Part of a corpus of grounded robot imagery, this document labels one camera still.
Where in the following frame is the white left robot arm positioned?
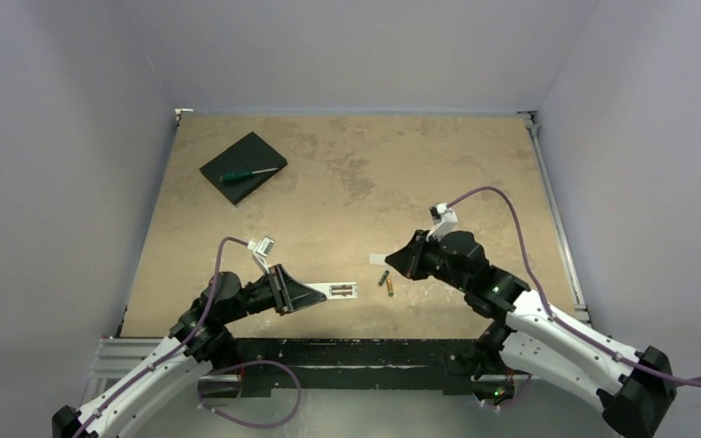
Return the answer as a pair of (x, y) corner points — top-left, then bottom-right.
(52, 265), (327, 437)

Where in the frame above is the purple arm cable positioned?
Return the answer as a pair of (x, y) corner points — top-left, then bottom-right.
(446, 185), (701, 390)
(72, 236), (252, 438)

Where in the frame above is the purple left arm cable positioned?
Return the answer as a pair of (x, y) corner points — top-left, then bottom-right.
(72, 236), (252, 438)

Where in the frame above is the green handled screwdriver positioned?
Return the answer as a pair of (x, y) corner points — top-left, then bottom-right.
(220, 167), (279, 184)

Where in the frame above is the white remote control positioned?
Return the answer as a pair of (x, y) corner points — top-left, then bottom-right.
(306, 282), (359, 300)

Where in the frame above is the green black battery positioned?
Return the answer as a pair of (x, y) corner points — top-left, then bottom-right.
(378, 270), (389, 287)

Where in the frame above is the black foam block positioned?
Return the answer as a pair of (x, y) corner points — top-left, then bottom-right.
(199, 131), (288, 205)

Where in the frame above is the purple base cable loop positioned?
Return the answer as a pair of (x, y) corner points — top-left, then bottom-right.
(196, 360), (302, 431)

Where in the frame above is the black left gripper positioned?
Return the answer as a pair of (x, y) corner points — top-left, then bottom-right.
(221, 263), (325, 323)

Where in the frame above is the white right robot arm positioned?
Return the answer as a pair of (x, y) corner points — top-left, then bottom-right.
(385, 230), (677, 437)

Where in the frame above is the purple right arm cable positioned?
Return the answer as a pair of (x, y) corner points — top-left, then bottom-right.
(446, 185), (701, 390)

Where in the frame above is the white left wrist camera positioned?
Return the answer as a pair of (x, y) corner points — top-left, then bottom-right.
(246, 236), (276, 275)

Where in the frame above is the white battery cover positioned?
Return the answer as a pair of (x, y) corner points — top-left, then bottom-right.
(369, 254), (386, 266)

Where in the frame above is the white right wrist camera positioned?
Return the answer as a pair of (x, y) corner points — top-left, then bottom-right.
(426, 203), (458, 242)

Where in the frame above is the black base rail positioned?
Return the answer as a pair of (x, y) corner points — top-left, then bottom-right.
(199, 337), (536, 401)

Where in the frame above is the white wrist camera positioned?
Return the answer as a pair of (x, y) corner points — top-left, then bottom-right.
(246, 236), (276, 275)
(426, 203), (458, 242)

